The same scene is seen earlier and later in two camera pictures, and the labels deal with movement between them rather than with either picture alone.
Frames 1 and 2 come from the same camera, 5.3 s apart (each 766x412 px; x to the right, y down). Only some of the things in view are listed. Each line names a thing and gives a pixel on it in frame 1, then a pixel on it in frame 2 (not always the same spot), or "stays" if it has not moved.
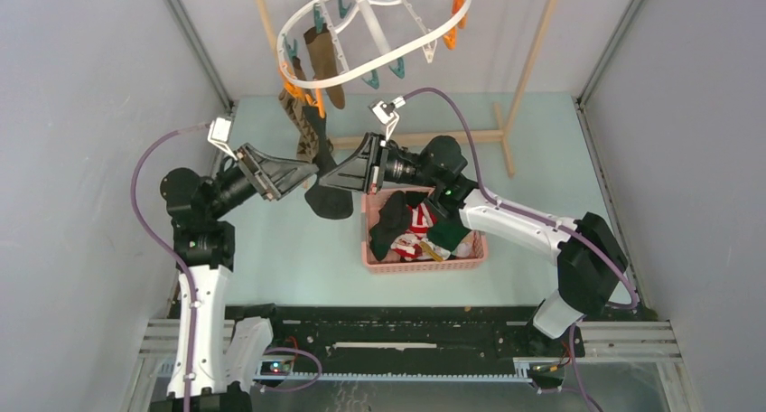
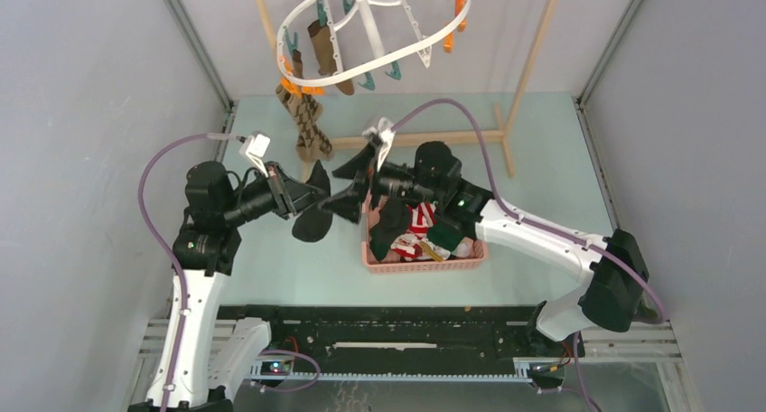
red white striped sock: [421, 218] stays
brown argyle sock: [308, 145] stays
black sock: [394, 219] stays
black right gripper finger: [359, 171] to [348, 203]
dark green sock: [448, 232] stays
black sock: [325, 200] to [314, 224]
